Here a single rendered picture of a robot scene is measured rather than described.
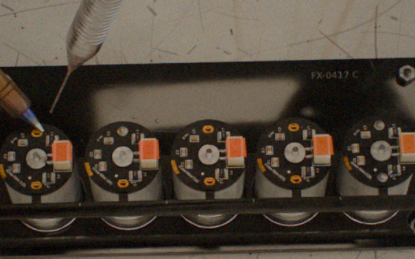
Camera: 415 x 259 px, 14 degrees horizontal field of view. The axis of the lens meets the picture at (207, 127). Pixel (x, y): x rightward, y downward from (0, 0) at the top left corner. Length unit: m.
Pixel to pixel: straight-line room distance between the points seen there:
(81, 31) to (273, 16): 0.16
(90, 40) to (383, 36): 0.17
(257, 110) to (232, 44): 0.03
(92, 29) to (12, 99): 0.07
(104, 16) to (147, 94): 0.13
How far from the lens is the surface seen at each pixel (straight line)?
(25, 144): 0.56
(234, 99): 0.62
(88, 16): 0.50
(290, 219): 0.59
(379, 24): 0.65
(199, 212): 0.55
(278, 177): 0.56
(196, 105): 0.62
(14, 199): 0.58
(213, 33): 0.64
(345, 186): 0.58
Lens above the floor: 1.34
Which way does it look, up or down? 70 degrees down
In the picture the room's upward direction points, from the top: straight up
